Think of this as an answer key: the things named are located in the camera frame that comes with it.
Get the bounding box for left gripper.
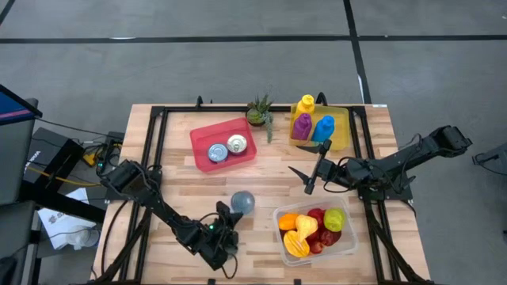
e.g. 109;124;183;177
182;200;245;272

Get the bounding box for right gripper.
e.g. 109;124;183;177
288;138;357;196

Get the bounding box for tin can with pink label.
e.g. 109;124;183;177
231;190;256;215

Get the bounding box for blue squeeze bottle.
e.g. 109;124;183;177
311;115;336;144

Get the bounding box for purple squeeze bottle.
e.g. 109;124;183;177
291;112;313;142

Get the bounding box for green toy pear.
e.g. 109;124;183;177
323;207;347;233

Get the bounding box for yellow-orange toy mango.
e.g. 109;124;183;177
278;213;300;231

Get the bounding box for yellow toy pear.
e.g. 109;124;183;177
295;214;319;242

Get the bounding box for yellow squeeze bottle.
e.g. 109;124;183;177
295;93;316;120

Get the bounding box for yellow toy starfruit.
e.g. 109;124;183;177
283;230;311;258

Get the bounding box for dark red toy pomegranate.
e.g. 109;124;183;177
319;228;342;247

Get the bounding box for silver tin can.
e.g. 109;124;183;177
207;142;230;163

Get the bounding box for tin can with pull tab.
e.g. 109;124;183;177
226;134;249;155

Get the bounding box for clear plastic bin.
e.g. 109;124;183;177
272;196;360;267

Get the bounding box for red plastic bin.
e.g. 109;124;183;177
189;116;257;173

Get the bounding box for yellow plastic bin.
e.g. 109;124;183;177
290;102;353;152

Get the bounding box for small potted succulent plant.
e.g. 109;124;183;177
245;93;275;144

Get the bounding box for clear plastic cup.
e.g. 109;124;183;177
65;225;101;250

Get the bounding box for black diagonal beam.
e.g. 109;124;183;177
17;180;107;223

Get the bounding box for white paper sheets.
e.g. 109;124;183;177
37;188;100;251

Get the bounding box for grey stand leg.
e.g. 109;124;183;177
471;142;507;167

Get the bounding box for black box with white text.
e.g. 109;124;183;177
24;127;85;187

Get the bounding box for dark grey seat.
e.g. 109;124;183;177
0;201;36;258

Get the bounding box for grey cabinet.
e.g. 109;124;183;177
0;98;40;206

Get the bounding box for computer monitor blue screen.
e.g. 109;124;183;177
0;84;44;127

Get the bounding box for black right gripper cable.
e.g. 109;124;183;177
322;156;352;194

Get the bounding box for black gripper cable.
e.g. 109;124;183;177
322;156;352;194
220;253;239;280

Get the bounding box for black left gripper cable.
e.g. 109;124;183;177
220;253;239;280

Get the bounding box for yellow cable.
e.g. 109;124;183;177
25;165;100;188

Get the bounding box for grey metal post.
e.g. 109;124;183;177
21;209;41;285

